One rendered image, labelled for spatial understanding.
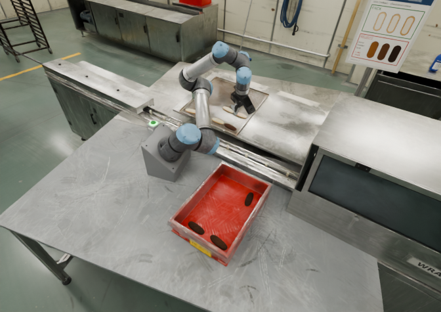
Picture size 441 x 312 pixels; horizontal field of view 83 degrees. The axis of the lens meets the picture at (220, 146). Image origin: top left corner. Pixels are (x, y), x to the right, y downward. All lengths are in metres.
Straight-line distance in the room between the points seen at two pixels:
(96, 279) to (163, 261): 1.05
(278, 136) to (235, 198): 0.55
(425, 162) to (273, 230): 0.69
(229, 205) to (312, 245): 0.45
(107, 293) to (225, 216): 1.14
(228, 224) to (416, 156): 0.86
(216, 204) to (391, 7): 1.52
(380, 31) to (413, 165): 1.01
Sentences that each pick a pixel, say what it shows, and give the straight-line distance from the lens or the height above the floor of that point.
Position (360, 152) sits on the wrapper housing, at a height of 1.30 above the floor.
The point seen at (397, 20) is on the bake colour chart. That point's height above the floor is 1.57.
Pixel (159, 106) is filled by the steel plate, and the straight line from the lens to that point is 2.12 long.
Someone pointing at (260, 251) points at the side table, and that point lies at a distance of 1.26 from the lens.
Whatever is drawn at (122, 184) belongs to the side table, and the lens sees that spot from 1.54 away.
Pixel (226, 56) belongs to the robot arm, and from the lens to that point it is 1.29.
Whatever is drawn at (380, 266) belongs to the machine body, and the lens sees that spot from 1.50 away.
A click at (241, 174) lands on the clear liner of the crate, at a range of 1.41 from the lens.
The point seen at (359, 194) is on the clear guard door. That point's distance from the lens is 1.18.
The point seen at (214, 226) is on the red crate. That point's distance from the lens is 1.30.
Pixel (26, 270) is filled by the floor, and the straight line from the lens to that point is 2.48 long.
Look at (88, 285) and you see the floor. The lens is 2.23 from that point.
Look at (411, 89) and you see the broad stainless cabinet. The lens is 2.95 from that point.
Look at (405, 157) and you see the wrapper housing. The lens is 1.20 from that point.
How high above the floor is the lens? 1.94
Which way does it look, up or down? 42 degrees down
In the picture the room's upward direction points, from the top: 3 degrees clockwise
